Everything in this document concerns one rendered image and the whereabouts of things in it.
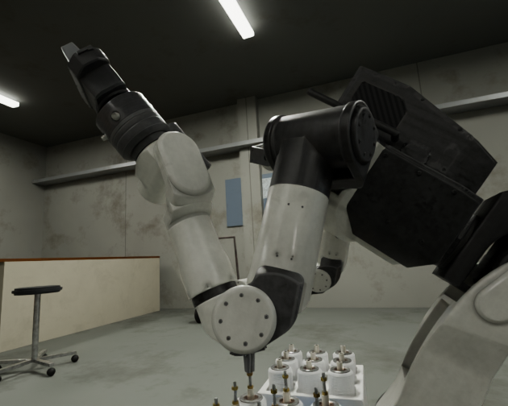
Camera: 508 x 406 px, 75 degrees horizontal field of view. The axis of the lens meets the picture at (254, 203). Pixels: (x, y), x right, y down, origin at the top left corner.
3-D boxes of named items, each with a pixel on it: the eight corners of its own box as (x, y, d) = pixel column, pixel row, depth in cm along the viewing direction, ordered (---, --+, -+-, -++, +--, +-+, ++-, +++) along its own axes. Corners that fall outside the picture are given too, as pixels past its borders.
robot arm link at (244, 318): (296, 356, 49) (323, 213, 55) (301, 372, 37) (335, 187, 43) (222, 335, 51) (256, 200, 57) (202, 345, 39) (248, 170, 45)
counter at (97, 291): (160, 310, 511) (160, 255, 524) (-10, 354, 288) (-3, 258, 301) (119, 310, 537) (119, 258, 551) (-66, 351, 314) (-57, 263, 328)
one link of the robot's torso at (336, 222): (488, 172, 76) (351, 108, 89) (560, 123, 45) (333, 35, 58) (414, 279, 79) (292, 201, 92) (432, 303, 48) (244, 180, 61)
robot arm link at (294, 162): (356, 207, 48) (368, 125, 52) (329, 181, 42) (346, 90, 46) (288, 205, 56) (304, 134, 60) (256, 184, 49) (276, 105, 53)
